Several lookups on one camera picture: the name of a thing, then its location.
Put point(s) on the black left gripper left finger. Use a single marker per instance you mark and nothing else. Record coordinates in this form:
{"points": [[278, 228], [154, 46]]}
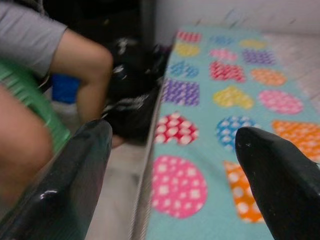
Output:
{"points": [[62, 190]]}

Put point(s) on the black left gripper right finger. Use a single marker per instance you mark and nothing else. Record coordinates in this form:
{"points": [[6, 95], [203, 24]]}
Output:
{"points": [[282, 185]]}

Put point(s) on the blue and white container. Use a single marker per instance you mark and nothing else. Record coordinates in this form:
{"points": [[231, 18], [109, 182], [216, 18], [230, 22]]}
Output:
{"points": [[65, 97]]}

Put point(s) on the teal blanket with colourful patches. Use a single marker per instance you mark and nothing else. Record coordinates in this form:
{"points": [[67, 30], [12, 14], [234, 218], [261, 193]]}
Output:
{"points": [[225, 105]]}

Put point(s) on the green plastic stool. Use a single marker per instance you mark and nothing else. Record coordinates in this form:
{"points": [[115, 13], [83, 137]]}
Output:
{"points": [[32, 95]]}

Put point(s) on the black bag with white print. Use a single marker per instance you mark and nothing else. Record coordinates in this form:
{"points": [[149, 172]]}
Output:
{"points": [[135, 85]]}

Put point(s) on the person's grey shorts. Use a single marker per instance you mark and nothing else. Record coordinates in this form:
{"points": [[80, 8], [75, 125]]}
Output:
{"points": [[27, 37]]}

